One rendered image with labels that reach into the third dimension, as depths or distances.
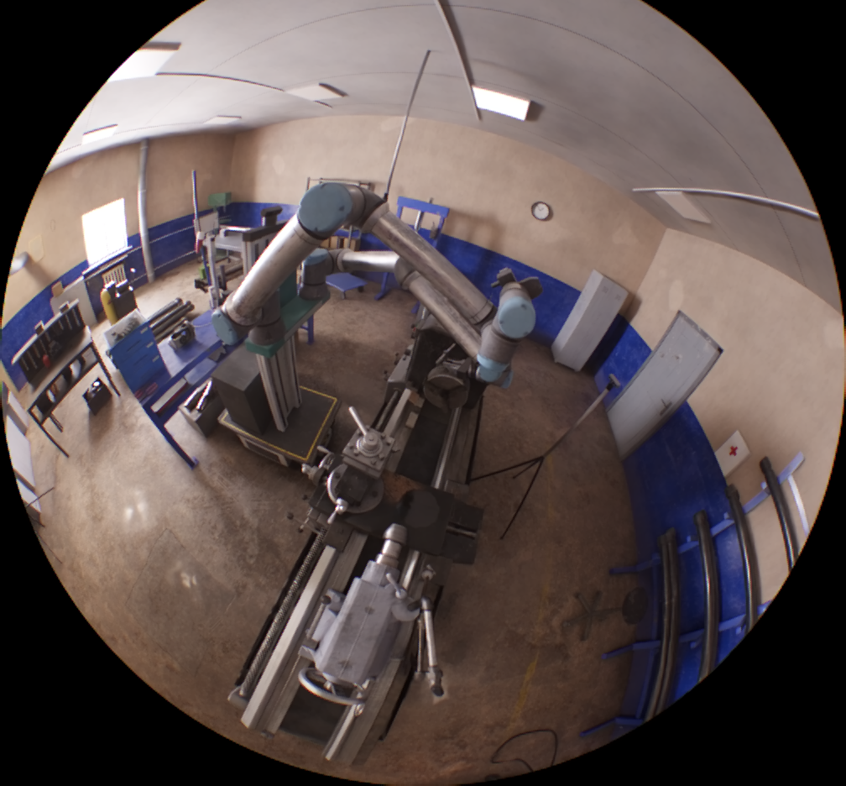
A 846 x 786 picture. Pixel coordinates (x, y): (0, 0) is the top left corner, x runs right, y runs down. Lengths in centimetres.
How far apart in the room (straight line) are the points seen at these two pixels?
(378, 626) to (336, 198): 112
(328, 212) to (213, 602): 238
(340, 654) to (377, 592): 26
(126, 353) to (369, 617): 194
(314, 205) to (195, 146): 723
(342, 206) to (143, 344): 175
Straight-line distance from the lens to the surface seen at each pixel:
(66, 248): 698
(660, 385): 407
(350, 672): 93
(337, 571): 120
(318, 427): 206
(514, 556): 242
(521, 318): 59
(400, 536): 92
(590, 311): 457
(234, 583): 223
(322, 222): 60
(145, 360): 211
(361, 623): 88
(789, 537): 272
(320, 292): 151
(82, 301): 670
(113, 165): 711
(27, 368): 434
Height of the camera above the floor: 203
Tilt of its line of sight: 38 degrees down
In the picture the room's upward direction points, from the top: 18 degrees clockwise
